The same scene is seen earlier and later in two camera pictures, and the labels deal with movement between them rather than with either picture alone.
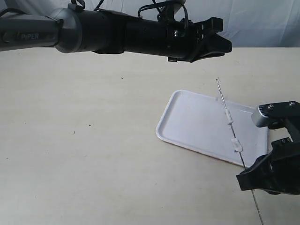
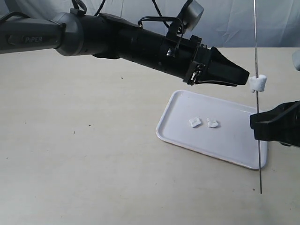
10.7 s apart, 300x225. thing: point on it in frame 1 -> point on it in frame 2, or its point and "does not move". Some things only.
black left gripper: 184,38 -> 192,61
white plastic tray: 199,122 does not move
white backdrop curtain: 249,24 does not move
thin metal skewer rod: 241,153 -> 258,93
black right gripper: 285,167 -> 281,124
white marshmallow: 237,146 -> 258,84
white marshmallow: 227,113 -> 212,123
